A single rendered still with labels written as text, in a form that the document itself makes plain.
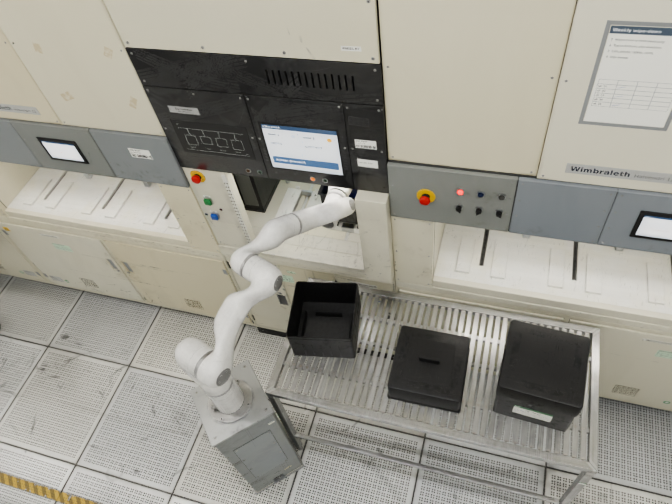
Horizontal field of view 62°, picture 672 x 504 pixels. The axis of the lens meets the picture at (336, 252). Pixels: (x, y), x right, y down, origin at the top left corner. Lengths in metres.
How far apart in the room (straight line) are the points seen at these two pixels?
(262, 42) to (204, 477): 2.24
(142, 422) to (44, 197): 1.38
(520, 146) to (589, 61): 0.35
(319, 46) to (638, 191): 1.08
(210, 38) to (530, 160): 1.08
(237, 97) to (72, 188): 1.69
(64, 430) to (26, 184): 1.42
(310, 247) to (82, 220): 1.28
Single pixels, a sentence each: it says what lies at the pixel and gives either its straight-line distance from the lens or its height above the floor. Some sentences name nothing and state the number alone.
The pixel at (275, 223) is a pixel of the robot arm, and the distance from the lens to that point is 2.03.
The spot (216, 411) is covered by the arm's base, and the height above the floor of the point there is 0.77.
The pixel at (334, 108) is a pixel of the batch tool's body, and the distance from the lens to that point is 1.87.
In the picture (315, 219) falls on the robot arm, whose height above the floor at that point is 1.29.
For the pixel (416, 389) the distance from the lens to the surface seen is 2.25.
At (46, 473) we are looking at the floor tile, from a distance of 3.62.
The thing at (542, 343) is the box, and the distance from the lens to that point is 2.21.
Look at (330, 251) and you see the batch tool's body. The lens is 2.61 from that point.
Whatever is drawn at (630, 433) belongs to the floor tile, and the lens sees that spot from 3.28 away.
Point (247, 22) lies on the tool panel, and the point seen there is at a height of 2.07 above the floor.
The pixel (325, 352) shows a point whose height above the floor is 0.80.
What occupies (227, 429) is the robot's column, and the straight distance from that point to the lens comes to 2.41.
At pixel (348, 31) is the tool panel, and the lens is 1.69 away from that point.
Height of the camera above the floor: 2.93
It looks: 52 degrees down
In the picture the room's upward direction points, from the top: 11 degrees counter-clockwise
